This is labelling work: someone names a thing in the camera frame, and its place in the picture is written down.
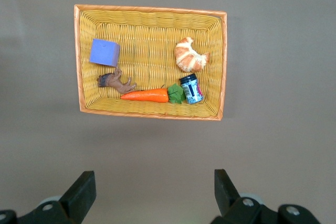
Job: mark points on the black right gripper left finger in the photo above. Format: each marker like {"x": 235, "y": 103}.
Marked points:
{"x": 76, "y": 197}

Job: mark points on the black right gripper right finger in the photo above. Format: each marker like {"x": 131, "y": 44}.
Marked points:
{"x": 228, "y": 197}

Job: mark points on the small blue labelled can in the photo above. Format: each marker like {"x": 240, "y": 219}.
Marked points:
{"x": 191, "y": 90}

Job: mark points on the brown toy lion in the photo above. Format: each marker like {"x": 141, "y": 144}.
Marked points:
{"x": 115, "y": 82}

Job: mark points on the orange toy carrot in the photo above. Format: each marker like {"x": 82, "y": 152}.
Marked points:
{"x": 147, "y": 95}

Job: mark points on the toy croissant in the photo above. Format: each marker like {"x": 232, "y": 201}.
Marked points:
{"x": 187, "y": 57}

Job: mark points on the purple foam cube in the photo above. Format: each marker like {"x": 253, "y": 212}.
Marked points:
{"x": 103, "y": 52}

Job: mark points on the yellow wicker basket orange rim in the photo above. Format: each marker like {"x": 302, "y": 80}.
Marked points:
{"x": 149, "y": 51}

